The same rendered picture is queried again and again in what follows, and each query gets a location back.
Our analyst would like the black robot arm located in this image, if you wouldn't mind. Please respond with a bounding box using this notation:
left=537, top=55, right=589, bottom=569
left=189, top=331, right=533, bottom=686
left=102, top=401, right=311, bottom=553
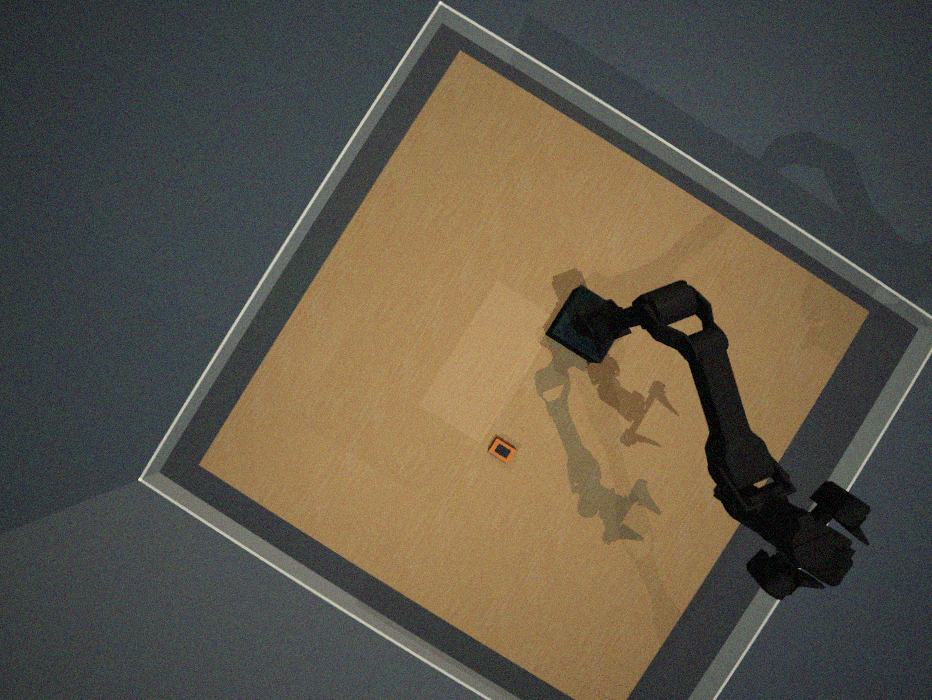
left=570, top=280, right=856, bottom=586

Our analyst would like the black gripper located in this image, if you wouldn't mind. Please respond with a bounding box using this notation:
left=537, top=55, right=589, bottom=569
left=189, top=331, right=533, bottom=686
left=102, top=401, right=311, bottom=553
left=746, top=482, right=871, bottom=600

